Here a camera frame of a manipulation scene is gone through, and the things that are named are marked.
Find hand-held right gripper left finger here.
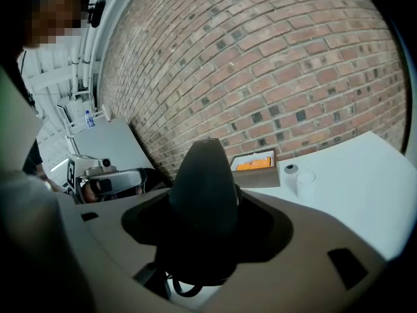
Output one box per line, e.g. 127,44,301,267
55,189,177,313

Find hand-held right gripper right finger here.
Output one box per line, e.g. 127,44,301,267
195,189,388,313

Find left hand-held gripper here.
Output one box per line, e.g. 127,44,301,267
66,153,148,198

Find person's left hand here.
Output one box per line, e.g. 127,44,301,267
81,183,98,204

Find white wire rack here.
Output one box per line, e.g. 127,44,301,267
57,96,111,158

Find small white cup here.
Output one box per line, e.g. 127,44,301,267
295,170,317,200

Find white paper roll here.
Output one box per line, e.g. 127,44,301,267
283,163,300,188

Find white ceiling pipes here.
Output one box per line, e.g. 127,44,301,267
70,27,98,100

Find brown tissue box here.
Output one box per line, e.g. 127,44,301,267
229,147,281,189

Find white desk with drawers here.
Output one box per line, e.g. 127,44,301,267
242,130,417,262

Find black head-mounted camera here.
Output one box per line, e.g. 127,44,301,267
87,0,107,29

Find person's head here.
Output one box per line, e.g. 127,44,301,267
22,0,91,50

